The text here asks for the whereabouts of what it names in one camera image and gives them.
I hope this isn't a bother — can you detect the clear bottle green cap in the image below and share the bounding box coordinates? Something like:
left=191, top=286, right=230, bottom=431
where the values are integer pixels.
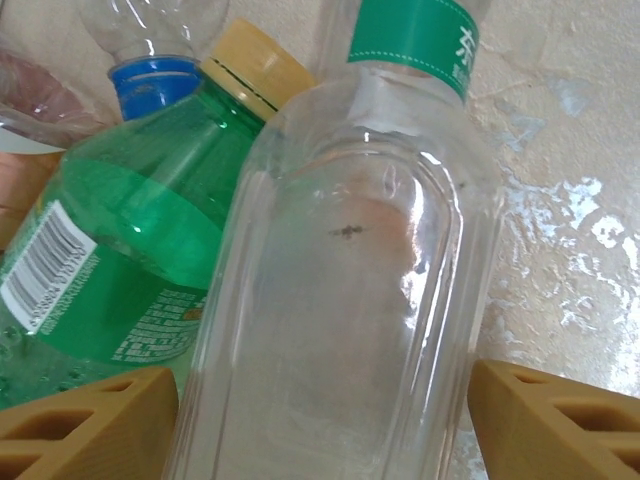
left=162, top=0, right=506, bottom=480

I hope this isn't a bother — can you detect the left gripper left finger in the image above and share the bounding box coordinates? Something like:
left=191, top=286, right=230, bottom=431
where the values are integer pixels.
left=0, top=366, right=180, bottom=480

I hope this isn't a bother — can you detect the clear bottle blue label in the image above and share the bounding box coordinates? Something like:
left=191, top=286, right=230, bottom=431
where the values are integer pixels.
left=79, top=0, right=231, bottom=122

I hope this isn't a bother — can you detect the green bottle yellow cap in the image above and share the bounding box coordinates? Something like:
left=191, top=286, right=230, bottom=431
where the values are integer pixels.
left=0, top=17, right=317, bottom=414

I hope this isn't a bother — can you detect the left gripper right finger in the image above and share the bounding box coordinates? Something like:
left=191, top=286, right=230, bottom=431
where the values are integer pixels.
left=468, top=358, right=640, bottom=480

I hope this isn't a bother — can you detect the brown coffee bottle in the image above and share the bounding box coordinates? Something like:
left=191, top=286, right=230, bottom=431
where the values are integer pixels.
left=0, top=47, right=109, bottom=251

